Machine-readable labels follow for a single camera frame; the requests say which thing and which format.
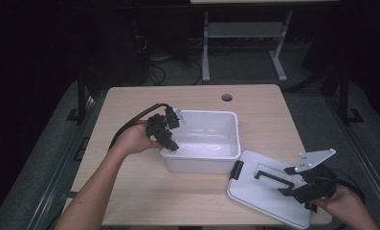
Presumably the person's left hand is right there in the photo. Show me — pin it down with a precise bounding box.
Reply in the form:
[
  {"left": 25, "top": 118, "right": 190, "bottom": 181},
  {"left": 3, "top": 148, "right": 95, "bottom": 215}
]
[{"left": 111, "top": 123, "right": 164, "bottom": 157}]

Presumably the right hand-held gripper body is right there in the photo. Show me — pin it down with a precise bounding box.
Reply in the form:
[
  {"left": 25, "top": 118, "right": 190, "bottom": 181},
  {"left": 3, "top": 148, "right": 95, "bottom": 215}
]
[{"left": 292, "top": 148, "right": 338, "bottom": 204}]

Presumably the hand-held gripper black cable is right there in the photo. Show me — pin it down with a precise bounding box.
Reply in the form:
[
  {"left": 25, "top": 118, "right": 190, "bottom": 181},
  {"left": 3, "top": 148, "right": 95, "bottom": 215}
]
[
  {"left": 332, "top": 168, "right": 368, "bottom": 205},
  {"left": 108, "top": 103, "right": 172, "bottom": 151}
]

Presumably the black metal stand post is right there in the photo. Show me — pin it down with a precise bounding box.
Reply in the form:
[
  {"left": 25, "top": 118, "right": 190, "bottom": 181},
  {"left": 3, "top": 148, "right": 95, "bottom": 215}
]
[
  {"left": 337, "top": 68, "right": 366, "bottom": 127},
  {"left": 66, "top": 68, "right": 95, "bottom": 126}
]

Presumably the aluminium frame rail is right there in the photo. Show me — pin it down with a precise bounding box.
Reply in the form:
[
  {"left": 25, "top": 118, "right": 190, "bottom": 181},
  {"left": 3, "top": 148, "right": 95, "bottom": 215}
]
[
  {"left": 26, "top": 92, "right": 110, "bottom": 230},
  {"left": 324, "top": 92, "right": 380, "bottom": 223}
]

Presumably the left hand-held gripper black cable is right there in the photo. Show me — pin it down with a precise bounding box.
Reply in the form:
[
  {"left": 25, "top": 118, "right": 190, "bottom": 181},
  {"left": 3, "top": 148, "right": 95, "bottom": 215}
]
[{"left": 108, "top": 103, "right": 172, "bottom": 151}]

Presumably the person's right hand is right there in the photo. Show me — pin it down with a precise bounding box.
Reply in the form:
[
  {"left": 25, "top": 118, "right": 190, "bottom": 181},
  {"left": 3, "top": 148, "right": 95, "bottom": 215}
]
[{"left": 311, "top": 186, "right": 368, "bottom": 221}]

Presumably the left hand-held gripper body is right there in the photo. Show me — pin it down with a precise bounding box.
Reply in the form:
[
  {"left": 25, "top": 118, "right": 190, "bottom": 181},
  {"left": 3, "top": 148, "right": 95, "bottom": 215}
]
[{"left": 147, "top": 104, "right": 187, "bottom": 142}]

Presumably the right hand-held gripper black cable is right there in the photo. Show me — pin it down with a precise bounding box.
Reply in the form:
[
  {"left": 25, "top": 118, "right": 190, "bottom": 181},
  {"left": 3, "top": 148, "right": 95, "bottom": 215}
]
[{"left": 332, "top": 168, "right": 368, "bottom": 205}]

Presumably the tangle of black floor cables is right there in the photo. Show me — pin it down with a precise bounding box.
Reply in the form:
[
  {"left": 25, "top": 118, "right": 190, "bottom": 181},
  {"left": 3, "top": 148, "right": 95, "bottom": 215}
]
[{"left": 131, "top": 33, "right": 205, "bottom": 86}]

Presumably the grey metal-legged table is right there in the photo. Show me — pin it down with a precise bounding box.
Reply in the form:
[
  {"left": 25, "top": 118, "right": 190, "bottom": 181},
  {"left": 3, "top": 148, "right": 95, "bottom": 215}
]
[{"left": 190, "top": 0, "right": 340, "bottom": 83}]

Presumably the white plastic storage box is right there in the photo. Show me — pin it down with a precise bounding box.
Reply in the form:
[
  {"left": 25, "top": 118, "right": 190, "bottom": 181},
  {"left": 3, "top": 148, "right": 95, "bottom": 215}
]
[{"left": 159, "top": 109, "right": 242, "bottom": 175}]

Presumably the white box lid black handle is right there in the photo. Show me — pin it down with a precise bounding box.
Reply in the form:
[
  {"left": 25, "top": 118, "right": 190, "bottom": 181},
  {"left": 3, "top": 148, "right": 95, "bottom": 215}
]
[{"left": 226, "top": 149, "right": 319, "bottom": 230}]

